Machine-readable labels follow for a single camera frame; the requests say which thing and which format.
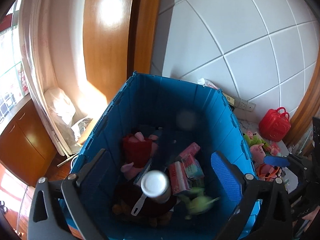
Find orange pig plush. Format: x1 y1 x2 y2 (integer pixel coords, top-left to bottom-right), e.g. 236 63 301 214
257 164 282 181

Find white cylindrical bottle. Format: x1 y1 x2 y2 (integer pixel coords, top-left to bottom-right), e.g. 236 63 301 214
140 170 171 204

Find blue feather duster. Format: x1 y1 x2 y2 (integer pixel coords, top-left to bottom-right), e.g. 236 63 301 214
131 159 152 216

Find pink pig plush green dress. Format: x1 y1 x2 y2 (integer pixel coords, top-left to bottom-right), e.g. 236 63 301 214
249 144 266 165

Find red toy suitcase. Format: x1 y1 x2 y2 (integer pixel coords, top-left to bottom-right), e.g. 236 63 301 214
258 107 291 142

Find green frog plush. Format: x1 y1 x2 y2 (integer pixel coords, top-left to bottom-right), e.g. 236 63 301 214
243 131 265 147

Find pink teal carton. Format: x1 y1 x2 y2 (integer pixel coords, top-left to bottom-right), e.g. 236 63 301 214
182 155 204 180

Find blue plastic storage crate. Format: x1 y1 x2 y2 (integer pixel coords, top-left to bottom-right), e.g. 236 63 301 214
78 73 254 239

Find red dress pig plush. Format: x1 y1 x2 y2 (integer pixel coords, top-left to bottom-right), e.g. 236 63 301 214
120 132 159 180

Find pink tissue pack on box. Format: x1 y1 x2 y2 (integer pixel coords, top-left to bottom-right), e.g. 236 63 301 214
197 78 219 90

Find beige curtain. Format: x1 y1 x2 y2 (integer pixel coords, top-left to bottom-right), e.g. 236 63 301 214
18 0 88 155

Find wall socket strip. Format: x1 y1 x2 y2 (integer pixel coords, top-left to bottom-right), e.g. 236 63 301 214
234 98 256 112

